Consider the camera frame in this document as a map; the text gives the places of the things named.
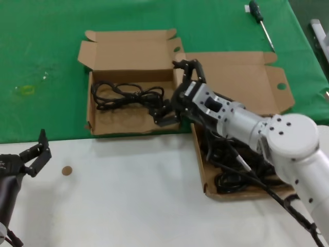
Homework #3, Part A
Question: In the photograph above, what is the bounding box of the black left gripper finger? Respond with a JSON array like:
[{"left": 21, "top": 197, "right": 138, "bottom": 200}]
[
  {"left": 19, "top": 129, "right": 47, "bottom": 162},
  {"left": 25, "top": 130, "right": 52, "bottom": 178}
]

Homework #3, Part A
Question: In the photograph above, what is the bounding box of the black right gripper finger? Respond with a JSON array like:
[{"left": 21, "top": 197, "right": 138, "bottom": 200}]
[
  {"left": 172, "top": 59, "right": 207, "bottom": 83},
  {"left": 148, "top": 99, "right": 181, "bottom": 128}
]

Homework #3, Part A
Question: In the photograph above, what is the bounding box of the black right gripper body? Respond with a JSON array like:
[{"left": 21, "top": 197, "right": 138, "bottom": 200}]
[{"left": 170, "top": 80, "right": 196, "bottom": 118}]

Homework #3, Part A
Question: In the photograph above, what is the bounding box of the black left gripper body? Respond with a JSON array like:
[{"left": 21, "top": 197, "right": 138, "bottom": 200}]
[{"left": 0, "top": 153, "right": 26, "bottom": 225}]

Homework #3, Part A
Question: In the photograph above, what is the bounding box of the wide cardboard box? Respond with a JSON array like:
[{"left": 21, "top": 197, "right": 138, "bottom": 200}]
[{"left": 173, "top": 51, "right": 296, "bottom": 200}]

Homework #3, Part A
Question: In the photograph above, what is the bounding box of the cardboard box with torn rim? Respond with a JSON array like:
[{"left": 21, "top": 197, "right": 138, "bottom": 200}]
[{"left": 77, "top": 28, "right": 185, "bottom": 136}]

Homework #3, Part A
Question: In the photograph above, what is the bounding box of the green tablecloth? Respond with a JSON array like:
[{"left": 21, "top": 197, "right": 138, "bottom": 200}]
[{"left": 0, "top": 0, "right": 329, "bottom": 145}]

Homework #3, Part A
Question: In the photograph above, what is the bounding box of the white aluminium profile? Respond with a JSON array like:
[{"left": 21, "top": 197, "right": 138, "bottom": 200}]
[{"left": 309, "top": 18, "right": 329, "bottom": 65}]

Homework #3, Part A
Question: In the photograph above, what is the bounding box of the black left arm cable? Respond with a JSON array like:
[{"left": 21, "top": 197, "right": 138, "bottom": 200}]
[{"left": 0, "top": 228, "right": 24, "bottom": 247}]

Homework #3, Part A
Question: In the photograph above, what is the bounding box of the green handled screwdriver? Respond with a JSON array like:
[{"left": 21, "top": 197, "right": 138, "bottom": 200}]
[{"left": 248, "top": 0, "right": 276, "bottom": 54}]

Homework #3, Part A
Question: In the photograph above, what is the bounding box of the cable with silver connector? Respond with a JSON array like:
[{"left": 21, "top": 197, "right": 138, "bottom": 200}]
[{"left": 226, "top": 140, "right": 319, "bottom": 232}]

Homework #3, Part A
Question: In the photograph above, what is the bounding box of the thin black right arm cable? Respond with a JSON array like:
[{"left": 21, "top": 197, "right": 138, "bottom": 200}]
[{"left": 221, "top": 144, "right": 327, "bottom": 247}]

